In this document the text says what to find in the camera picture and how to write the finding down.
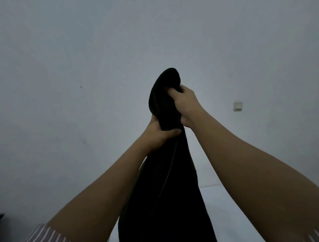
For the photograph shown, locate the person's left hand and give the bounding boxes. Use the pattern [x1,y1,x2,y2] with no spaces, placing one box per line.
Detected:
[141,116,182,152]

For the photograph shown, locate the person's right hand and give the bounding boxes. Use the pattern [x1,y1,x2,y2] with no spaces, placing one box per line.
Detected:
[165,85,206,128]

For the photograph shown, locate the black cloth garment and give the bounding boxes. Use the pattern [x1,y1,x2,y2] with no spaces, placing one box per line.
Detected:
[118,67,218,242]

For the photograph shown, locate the person's right forearm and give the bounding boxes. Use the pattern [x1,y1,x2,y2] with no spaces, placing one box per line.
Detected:
[191,110,319,242]

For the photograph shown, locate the person's left forearm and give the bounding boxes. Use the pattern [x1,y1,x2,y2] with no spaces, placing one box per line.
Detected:
[46,140,153,242]

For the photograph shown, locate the striped shirt sleeve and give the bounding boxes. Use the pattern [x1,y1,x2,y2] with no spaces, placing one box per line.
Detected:
[24,224,71,242]

